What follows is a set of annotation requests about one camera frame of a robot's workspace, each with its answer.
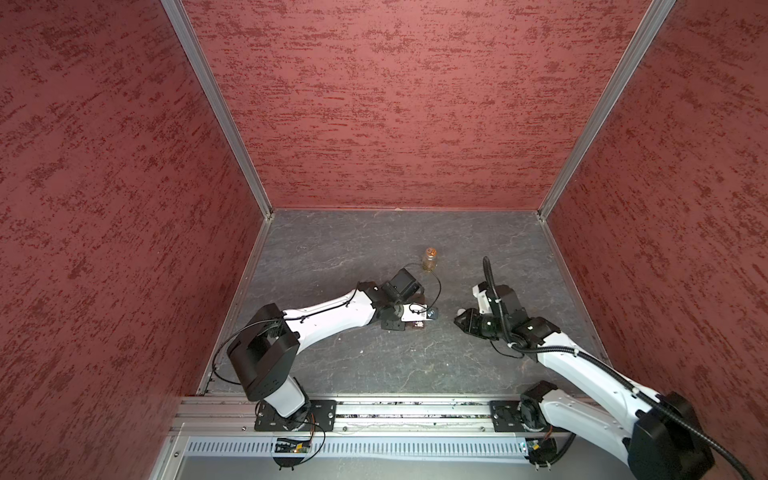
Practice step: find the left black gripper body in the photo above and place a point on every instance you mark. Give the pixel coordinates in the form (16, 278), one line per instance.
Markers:
(393, 321)

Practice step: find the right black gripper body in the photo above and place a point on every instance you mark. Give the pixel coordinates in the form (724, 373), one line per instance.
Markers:
(484, 325)

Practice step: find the brown pill organizer strip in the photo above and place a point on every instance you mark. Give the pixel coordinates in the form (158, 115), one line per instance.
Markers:
(417, 312)

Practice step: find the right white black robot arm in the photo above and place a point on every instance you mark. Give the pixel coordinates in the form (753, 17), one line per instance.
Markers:
(656, 436)

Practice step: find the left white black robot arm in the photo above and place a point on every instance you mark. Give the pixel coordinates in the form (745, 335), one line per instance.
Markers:
(262, 352)

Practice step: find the amber glass pill jar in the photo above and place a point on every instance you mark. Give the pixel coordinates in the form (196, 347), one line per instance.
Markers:
(429, 260)

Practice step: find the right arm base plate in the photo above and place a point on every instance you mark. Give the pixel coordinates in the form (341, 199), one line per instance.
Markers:
(524, 418)

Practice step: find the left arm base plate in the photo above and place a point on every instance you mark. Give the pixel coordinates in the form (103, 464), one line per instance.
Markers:
(314, 414)

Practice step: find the aluminium front rail frame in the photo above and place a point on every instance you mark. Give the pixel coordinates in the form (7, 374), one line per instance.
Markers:
(356, 416)

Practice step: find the white slotted cable duct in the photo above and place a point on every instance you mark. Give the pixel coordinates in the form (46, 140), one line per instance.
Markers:
(469, 449)

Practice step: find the right aluminium corner post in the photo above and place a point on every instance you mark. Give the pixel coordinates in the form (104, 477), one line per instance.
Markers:
(647, 30)

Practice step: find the aluminium corner post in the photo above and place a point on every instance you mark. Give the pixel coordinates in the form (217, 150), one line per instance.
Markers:
(647, 30)
(187, 37)

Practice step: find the left aluminium corner post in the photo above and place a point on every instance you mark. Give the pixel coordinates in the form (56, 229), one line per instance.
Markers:
(187, 37)

